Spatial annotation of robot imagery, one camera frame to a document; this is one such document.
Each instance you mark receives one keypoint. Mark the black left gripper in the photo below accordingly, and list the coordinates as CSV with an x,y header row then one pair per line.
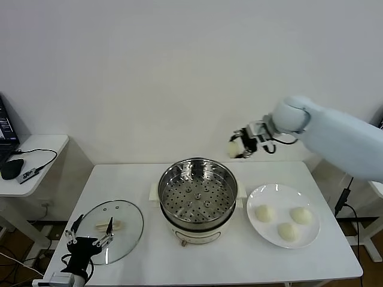
x,y
82,249

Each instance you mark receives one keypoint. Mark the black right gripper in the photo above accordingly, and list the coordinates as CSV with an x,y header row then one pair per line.
x,y
250,140

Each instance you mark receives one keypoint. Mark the white steamed baozi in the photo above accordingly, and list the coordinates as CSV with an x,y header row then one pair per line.
x,y
301,216
288,231
235,149
264,213

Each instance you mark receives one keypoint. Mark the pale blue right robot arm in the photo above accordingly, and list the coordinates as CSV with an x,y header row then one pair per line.
x,y
335,134

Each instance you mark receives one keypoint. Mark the perforated stainless steamer basket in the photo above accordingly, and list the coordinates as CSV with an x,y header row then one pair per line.
x,y
209,219

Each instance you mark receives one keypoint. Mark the white side table with mouse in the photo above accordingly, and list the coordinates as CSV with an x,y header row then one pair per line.
x,y
45,143

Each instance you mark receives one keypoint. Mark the white round plate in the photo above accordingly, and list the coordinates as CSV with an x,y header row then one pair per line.
x,y
269,236

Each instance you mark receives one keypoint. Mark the black computer mouse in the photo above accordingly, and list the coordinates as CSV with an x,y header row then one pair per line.
x,y
12,169

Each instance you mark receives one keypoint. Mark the cream electric cooking pot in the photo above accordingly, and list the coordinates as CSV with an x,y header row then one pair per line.
x,y
209,236

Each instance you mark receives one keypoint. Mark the black laptop with dark screen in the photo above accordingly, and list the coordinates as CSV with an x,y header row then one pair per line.
x,y
6,125

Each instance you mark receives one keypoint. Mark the black laptop with bright screen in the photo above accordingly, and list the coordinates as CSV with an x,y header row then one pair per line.
x,y
381,124

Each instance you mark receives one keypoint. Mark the white side table with label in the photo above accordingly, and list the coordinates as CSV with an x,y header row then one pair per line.
x,y
378,191

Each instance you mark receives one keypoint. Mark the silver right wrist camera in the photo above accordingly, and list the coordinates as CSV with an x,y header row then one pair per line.
x,y
260,128

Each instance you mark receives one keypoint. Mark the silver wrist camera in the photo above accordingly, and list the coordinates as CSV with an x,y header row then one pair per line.
x,y
61,278
260,128

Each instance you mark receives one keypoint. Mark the white wall socket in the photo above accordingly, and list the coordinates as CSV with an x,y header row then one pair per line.
x,y
48,204

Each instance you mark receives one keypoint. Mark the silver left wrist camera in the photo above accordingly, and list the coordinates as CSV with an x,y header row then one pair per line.
x,y
61,278

